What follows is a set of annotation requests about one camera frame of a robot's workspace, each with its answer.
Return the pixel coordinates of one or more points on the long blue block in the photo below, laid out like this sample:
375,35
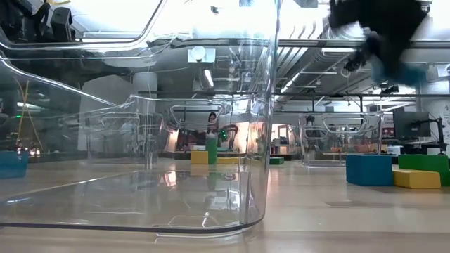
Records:
13,164

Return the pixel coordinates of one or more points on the small green block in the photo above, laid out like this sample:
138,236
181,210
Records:
427,163

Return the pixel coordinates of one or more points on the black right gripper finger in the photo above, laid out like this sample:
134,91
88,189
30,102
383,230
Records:
393,52
372,44

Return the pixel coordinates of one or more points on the computer monitor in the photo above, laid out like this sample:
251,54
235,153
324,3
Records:
411,124

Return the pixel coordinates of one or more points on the white box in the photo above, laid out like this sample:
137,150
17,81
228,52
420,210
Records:
393,150

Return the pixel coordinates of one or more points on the green rectangular block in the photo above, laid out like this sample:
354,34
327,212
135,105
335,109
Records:
276,160

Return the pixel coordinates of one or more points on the black metal rig frame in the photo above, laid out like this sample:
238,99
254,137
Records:
351,95

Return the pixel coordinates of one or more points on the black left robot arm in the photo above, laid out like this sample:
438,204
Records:
17,14

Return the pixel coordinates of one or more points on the small yellow block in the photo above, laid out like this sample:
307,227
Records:
199,157

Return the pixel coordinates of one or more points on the blue rectangular block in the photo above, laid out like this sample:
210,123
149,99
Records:
369,170

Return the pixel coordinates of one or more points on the black ceiling device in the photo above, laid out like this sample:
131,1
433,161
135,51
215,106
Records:
353,65

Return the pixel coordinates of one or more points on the yellow rectangular block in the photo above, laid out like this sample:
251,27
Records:
416,178

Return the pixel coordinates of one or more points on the person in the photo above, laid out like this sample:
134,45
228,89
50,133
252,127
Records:
212,119

